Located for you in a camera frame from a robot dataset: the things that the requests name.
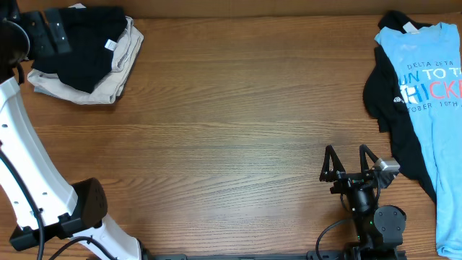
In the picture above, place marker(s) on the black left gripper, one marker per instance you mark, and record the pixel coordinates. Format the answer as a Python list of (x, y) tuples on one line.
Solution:
[(36, 27)]

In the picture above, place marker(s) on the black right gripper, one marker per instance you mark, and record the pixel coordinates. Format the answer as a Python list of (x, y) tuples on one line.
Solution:
[(346, 179)]

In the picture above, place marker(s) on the black t-shirt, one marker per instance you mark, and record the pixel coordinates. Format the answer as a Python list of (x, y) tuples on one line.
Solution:
[(89, 61)]

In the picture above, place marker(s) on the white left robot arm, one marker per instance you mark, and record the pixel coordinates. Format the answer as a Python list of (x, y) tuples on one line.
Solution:
[(45, 204)]

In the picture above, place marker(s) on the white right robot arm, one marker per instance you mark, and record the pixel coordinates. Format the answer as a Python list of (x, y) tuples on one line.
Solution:
[(379, 228)]

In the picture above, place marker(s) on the beige folded trousers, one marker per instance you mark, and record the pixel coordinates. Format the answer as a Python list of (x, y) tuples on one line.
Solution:
[(110, 88)]

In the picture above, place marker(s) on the black garment in pile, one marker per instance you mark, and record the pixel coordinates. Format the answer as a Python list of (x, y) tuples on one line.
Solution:
[(398, 92)]

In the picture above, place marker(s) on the light blue printed t-shirt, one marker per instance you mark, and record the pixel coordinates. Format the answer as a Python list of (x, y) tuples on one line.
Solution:
[(445, 134)]

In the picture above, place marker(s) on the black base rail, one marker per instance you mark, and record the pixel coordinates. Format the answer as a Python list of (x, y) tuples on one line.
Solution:
[(310, 255)]

